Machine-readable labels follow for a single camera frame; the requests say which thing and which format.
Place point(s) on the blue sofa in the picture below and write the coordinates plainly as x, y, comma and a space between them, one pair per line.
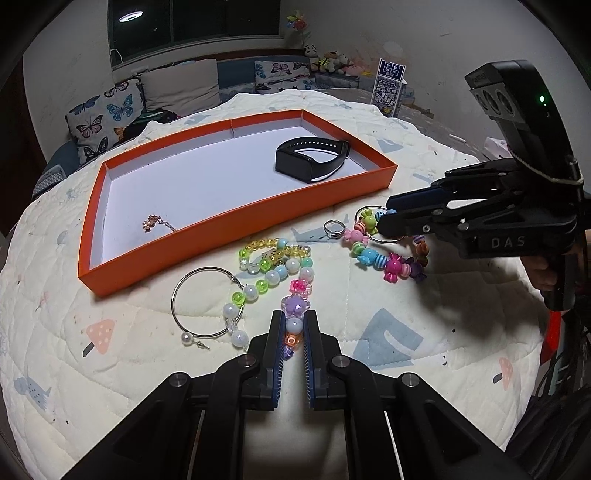
235, 76

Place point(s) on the black smart band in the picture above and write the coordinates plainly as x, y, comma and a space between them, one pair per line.
291, 159

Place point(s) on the white quilted printed blanket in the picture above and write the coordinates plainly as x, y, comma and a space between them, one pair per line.
138, 392

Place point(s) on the person's right hand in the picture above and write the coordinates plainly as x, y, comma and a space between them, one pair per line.
540, 274

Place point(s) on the plain silver hoop earring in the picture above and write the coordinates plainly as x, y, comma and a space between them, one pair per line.
375, 240

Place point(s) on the small butterfly print pillow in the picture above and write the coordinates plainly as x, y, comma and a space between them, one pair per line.
281, 76

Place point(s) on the colourful artificial flowers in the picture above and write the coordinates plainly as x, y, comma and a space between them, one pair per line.
296, 23

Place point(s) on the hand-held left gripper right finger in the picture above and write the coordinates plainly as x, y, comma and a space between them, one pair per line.
308, 364

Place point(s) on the silver hoop earring with pearl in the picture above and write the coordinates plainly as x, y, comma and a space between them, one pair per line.
186, 338

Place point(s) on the panda plush toy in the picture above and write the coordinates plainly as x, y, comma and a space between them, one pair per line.
310, 53

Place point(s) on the dark window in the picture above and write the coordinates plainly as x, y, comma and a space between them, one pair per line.
194, 23

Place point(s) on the dark cloth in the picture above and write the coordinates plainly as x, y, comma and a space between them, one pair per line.
147, 117

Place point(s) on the plush toys group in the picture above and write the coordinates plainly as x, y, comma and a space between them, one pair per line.
337, 60

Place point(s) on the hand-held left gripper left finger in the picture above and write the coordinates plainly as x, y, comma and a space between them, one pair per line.
279, 364

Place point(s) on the blue printed box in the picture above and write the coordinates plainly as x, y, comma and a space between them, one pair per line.
388, 87

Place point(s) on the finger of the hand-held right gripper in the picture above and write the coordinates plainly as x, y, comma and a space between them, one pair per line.
401, 224
415, 199

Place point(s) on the pink plush toy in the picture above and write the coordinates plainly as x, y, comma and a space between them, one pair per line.
354, 70

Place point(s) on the orange shallow tray box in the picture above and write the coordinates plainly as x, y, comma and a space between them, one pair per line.
207, 175

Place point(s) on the grey pillow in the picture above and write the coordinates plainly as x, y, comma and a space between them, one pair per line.
180, 87

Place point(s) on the large butterfly print pillow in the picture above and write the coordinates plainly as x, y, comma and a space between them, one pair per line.
99, 120

